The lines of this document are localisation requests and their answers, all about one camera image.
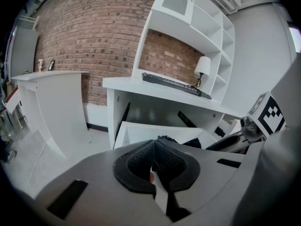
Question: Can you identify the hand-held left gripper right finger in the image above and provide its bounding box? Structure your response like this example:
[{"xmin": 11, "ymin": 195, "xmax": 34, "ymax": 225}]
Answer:
[{"xmin": 152, "ymin": 139, "xmax": 246, "ymax": 223}]

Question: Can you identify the black keyboard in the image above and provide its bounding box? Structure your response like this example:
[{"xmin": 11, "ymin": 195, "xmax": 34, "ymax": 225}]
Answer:
[{"xmin": 142, "ymin": 72, "xmax": 212, "ymax": 100}]

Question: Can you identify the white desk with hutch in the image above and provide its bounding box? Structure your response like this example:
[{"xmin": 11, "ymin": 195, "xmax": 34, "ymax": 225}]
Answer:
[{"xmin": 102, "ymin": 0, "xmax": 247, "ymax": 150}]

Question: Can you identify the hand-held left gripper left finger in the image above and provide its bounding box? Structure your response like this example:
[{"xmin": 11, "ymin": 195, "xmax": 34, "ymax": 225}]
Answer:
[{"xmin": 34, "ymin": 138, "xmax": 175, "ymax": 226}]

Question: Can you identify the black cloth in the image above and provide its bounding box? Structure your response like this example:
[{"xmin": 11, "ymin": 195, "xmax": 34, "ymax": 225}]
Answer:
[{"xmin": 157, "ymin": 135, "xmax": 202, "ymax": 150}]

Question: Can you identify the plain white table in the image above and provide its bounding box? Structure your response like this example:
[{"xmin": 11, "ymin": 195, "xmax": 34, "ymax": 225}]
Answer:
[{"xmin": 10, "ymin": 70, "xmax": 90, "ymax": 160}]

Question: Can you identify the white shade table lamp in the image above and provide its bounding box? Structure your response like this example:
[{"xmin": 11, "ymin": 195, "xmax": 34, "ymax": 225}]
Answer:
[{"xmin": 193, "ymin": 56, "xmax": 212, "ymax": 89}]

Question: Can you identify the grey panel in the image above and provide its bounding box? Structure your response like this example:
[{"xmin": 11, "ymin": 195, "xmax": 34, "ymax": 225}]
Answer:
[{"xmin": 10, "ymin": 28, "xmax": 39, "ymax": 79}]

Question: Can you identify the white chair with brown seat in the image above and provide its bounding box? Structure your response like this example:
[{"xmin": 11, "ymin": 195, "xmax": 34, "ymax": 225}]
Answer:
[{"xmin": 2, "ymin": 86, "xmax": 24, "ymax": 129}]

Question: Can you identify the white metal rack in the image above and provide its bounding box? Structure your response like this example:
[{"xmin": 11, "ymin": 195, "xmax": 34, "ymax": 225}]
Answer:
[{"xmin": 18, "ymin": 15, "xmax": 40, "ymax": 31}]

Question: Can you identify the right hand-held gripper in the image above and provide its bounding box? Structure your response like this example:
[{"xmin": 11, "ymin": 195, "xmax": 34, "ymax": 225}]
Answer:
[{"xmin": 206, "ymin": 90, "xmax": 287, "ymax": 153}]

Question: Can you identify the long white cable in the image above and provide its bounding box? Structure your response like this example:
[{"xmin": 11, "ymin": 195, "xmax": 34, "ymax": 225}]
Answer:
[{"xmin": 29, "ymin": 142, "xmax": 47, "ymax": 184}]

